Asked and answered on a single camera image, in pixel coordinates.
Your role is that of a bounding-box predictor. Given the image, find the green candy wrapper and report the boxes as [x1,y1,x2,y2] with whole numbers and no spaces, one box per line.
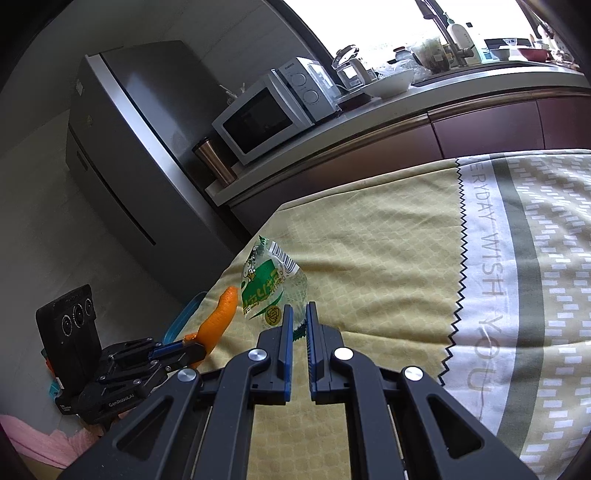
[240,236,308,340]

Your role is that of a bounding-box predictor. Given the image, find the orange peel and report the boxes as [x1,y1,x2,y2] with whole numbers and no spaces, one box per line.
[182,286,238,369]

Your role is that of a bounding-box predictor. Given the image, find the pink sleeve forearm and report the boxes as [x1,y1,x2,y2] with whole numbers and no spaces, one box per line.
[1,415,100,469]

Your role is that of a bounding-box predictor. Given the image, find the blue trash bin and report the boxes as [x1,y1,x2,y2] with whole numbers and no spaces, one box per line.
[161,291,206,345]

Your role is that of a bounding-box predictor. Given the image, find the kitchen faucet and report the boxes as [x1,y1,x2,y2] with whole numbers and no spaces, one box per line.
[416,0,481,67]

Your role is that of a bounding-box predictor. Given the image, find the yellow patterned tablecloth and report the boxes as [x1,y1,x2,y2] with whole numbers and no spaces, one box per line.
[177,148,591,480]

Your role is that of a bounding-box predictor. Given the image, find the copper thermos mug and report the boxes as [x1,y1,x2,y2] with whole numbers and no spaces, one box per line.
[193,137,236,187]

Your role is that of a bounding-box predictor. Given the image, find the white microwave oven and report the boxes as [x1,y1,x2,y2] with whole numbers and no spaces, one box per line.
[212,57,339,166]

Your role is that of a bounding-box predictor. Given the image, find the dark red lidded container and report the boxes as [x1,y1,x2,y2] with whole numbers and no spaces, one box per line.
[338,90,374,112]

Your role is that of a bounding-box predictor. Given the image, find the grey refrigerator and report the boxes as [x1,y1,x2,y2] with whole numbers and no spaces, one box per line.
[66,40,247,302]

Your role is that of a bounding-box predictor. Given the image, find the white ceramic bowl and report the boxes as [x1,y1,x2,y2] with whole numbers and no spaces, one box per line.
[363,70,414,99]

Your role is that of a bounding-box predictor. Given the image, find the glass electric kettle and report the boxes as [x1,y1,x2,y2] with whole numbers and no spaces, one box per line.
[332,44,377,91]

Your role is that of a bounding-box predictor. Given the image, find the brown lower cabinets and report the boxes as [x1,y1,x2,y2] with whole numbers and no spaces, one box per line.
[230,89,590,233]

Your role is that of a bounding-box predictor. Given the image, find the white soap bottle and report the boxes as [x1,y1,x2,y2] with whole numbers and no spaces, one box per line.
[448,19,475,65]

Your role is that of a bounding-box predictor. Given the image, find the window frame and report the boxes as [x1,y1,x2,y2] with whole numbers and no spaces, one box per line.
[267,0,356,70]

